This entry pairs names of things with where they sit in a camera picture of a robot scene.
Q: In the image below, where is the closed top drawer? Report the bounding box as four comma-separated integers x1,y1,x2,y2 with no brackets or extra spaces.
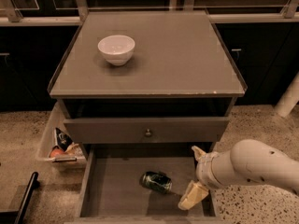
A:
64,117,229,144

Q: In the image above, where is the crushed green can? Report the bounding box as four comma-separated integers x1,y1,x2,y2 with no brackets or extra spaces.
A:
140,171,172,194

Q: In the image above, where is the dark snack bag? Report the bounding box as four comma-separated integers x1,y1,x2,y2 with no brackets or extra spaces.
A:
54,128,73,151

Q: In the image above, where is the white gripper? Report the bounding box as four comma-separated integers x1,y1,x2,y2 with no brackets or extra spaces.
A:
178,146,233,210

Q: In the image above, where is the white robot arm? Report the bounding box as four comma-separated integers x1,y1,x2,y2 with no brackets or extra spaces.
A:
178,139,299,210

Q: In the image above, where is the clear plastic bin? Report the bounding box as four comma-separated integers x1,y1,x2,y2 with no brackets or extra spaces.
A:
36,103,86,172

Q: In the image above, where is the white ceramic bowl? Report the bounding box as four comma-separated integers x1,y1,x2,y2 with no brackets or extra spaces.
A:
97,35,135,66

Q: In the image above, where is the metal railing shelf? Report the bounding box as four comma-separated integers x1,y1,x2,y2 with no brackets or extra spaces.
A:
1,0,299,26

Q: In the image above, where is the black bar object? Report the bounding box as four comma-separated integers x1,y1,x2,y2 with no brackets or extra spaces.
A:
0,171,40,224

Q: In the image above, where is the grey drawer cabinet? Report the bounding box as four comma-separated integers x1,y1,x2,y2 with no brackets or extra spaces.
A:
47,10,249,224

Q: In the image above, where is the tan snack bag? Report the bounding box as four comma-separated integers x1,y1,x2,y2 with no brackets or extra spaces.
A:
65,143,83,157

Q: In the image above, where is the open middle drawer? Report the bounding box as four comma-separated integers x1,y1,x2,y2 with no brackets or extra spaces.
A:
67,143,222,224

